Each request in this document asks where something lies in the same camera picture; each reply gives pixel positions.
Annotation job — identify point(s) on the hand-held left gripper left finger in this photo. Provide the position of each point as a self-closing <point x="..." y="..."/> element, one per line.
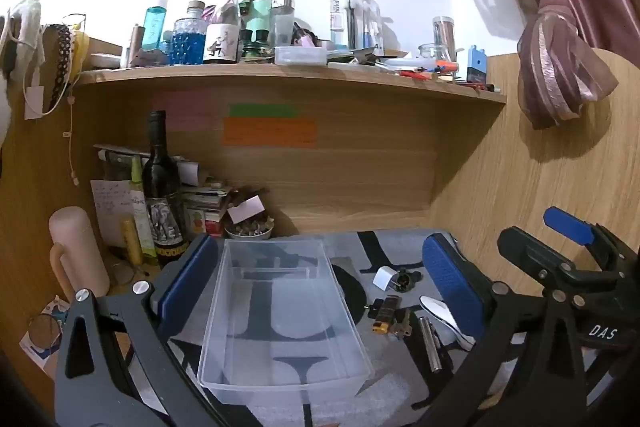
<point x="187" y="274"/>

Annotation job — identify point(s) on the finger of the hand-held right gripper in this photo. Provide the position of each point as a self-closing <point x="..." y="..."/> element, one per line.
<point x="570" y="227"/>
<point x="525" y="247"/>

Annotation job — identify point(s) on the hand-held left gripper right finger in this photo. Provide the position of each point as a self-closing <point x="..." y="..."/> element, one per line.
<point x="452" y="282"/>

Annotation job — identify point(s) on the small black round gadget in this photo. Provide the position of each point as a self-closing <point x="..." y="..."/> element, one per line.
<point x="407" y="279"/>

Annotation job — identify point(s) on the small white charger block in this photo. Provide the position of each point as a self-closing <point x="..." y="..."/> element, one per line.
<point x="385" y="278"/>

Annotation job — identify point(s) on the bunch of metal keys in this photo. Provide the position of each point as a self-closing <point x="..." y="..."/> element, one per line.
<point x="401" y="327"/>

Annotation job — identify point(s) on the silver metal flashlight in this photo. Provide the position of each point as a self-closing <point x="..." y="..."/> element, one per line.
<point x="430" y="347"/>

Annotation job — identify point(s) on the small black yellow tool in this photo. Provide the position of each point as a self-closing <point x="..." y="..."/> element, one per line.
<point x="385" y="314"/>

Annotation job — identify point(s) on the clear plastic storage box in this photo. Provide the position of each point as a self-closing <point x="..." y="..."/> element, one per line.
<point x="285" y="307"/>

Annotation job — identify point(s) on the yellow tube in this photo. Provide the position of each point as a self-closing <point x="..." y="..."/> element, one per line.
<point x="132" y="242"/>

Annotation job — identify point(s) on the grey mat with black letters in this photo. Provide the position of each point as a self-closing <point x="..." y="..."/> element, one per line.
<point x="395" y="252"/>

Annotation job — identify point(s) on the small white bowl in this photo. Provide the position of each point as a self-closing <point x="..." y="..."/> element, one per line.
<point x="247" y="233"/>

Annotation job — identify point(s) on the white tube with green cap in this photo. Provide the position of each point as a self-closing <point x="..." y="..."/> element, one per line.
<point x="141" y="212"/>

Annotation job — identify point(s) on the white paper card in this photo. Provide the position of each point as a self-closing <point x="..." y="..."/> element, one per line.
<point x="246" y="208"/>

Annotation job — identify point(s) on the dark wine bottle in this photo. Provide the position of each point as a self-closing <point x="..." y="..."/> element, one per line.
<point x="160" y="187"/>

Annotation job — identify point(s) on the white handwritten note sheet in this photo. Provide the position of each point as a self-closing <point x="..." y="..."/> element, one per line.
<point x="110" y="207"/>

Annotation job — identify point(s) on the pale pink mug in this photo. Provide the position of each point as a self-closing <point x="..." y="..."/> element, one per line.
<point x="80" y="247"/>

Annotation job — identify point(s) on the round eyeglasses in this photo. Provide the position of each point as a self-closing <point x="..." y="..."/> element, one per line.
<point x="42" y="329"/>

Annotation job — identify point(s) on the pink sticky note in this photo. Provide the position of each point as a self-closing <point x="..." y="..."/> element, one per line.
<point x="182" y="111"/>

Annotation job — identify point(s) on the orange sticky note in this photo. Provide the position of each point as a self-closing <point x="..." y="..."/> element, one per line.
<point x="270" y="133"/>

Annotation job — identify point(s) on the blue white paper package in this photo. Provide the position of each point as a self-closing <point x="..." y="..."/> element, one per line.
<point x="37" y="357"/>

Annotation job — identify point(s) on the green sticky note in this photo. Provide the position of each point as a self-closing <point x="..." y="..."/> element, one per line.
<point x="262" y="111"/>

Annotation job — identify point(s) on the blue plastic block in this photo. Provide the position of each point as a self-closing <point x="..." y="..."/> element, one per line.
<point x="475" y="64"/>

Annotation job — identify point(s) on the pile of pens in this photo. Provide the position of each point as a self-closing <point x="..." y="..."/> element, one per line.
<point x="430" y="72"/>

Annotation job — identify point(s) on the short glass jar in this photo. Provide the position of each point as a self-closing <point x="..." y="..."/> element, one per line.
<point x="431" y="52"/>

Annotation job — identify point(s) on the pink striped curtain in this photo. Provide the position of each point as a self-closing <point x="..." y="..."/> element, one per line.
<point x="565" y="7"/>

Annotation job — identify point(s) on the wooden shelf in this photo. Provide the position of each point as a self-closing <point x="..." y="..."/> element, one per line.
<point x="300" y="79"/>

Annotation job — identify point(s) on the glitter filled jar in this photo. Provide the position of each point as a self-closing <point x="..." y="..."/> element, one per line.
<point x="443" y="37"/>

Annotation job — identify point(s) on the white hanging tag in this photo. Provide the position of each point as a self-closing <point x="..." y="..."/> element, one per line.
<point x="33" y="102"/>

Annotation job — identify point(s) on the glass bottle with blue liquid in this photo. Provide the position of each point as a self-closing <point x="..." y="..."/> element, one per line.
<point x="189" y="42"/>

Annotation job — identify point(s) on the clear bottle with drawn label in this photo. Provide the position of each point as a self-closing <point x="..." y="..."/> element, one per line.
<point x="222" y="42"/>

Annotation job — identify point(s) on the dark green binoculars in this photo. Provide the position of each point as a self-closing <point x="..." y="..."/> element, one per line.
<point x="255" y="44"/>

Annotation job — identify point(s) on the yellow headband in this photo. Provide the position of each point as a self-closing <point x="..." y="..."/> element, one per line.
<point x="82" y="52"/>

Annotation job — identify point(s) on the clear plastic lidded case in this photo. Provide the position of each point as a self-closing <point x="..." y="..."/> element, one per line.
<point x="300" y="55"/>

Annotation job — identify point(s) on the black lace headband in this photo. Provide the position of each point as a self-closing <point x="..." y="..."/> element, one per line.
<point x="62" y="57"/>

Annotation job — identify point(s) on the glass jar with metal lid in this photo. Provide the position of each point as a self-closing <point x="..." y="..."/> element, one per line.
<point x="283" y="22"/>

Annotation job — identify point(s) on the mint green pump bottle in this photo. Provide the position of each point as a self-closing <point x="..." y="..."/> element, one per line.
<point x="257" y="12"/>

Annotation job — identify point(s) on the toothbrush blister packs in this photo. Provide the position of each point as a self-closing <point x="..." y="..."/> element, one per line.
<point x="355" y="17"/>

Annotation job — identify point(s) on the white fluffy headband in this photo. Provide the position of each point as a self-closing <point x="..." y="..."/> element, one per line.
<point x="25" y="14"/>

